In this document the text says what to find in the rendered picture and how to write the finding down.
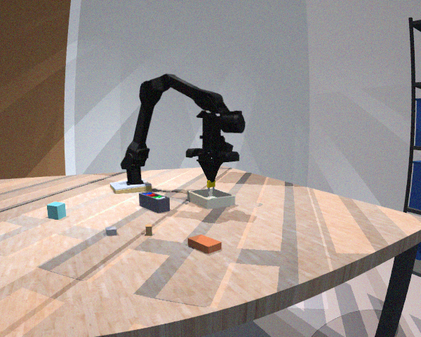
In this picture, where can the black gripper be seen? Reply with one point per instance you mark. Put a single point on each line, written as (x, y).
(211, 143)

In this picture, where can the teal cube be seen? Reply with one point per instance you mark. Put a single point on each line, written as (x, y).
(56, 210)

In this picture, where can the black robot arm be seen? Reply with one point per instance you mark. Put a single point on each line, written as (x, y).
(150, 94)

